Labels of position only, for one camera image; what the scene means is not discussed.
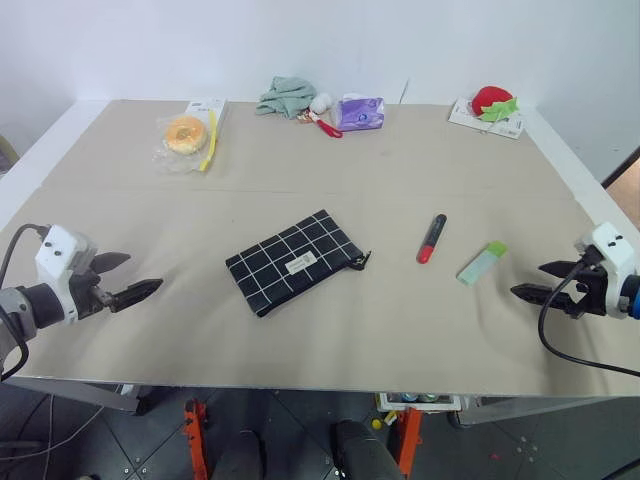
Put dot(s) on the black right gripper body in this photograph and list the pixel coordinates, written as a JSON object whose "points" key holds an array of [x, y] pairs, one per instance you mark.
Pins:
{"points": [[592, 292]]}

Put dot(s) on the orange metal stand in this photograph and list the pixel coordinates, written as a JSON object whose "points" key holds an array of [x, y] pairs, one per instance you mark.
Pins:
{"points": [[196, 435], [410, 440]]}

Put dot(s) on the red and black marker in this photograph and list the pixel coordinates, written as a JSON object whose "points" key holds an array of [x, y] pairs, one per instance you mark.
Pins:
{"points": [[431, 240]]}

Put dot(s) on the beige table mat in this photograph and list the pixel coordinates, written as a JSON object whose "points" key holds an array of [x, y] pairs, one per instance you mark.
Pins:
{"points": [[320, 175]]}

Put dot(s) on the light green cloth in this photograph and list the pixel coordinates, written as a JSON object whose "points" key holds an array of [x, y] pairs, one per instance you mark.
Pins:
{"points": [[285, 97]]}

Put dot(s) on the small yellow ball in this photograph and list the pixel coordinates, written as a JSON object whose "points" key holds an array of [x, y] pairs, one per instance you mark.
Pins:
{"points": [[375, 424]]}

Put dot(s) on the dark rounded shape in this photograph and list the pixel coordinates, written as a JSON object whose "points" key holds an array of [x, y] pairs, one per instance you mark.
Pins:
{"points": [[365, 450]]}

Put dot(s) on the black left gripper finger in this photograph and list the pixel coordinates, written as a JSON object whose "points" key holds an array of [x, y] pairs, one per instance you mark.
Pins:
{"points": [[112, 261], [135, 292]]}

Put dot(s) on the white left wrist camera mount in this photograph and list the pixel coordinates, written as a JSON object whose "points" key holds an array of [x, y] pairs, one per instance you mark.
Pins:
{"points": [[57, 250]]}

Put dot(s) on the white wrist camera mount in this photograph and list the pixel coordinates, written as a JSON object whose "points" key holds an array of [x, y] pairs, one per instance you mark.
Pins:
{"points": [[612, 245], [57, 250]]}

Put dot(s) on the orange toy donut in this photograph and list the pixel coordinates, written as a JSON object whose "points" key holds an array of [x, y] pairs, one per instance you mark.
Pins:
{"points": [[186, 135]]}

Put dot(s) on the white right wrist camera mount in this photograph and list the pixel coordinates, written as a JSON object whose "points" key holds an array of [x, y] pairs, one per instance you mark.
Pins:
{"points": [[612, 245]]}

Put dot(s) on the green eraser in sleeve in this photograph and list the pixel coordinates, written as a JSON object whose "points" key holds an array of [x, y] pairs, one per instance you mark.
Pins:
{"points": [[480, 265]]}

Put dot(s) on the red strawberry plush toy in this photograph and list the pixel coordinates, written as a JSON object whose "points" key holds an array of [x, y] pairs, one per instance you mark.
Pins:
{"points": [[490, 99]]}

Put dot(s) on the olive green chair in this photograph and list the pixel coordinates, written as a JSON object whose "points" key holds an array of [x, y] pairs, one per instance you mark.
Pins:
{"points": [[6, 152]]}

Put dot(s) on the purple tissue pack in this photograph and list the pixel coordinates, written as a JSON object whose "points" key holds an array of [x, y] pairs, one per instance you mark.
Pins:
{"points": [[361, 114]]}

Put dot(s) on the white printed card package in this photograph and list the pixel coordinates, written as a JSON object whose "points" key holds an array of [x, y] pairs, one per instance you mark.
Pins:
{"points": [[507, 127]]}

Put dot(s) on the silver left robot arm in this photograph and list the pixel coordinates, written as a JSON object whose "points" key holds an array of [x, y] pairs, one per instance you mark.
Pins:
{"points": [[20, 306]]}

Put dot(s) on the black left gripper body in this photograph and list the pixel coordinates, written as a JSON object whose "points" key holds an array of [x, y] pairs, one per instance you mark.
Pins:
{"points": [[87, 295]]}

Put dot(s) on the silver table frame beam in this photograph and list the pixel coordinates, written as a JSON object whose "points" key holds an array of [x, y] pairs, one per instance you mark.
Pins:
{"points": [[90, 395], [550, 407]]}

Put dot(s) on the white box of cans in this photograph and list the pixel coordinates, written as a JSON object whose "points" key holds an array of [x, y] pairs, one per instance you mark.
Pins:
{"points": [[420, 400]]}

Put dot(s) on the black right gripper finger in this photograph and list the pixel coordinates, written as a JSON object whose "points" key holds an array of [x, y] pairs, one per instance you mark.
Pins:
{"points": [[540, 292], [562, 268]]}

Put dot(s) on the clear yellow-zip plastic bag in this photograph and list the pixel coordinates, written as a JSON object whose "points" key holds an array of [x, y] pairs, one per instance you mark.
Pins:
{"points": [[210, 125]]}

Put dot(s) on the black checkered pouch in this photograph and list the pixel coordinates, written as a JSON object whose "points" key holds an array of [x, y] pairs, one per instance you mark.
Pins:
{"points": [[290, 262]]}

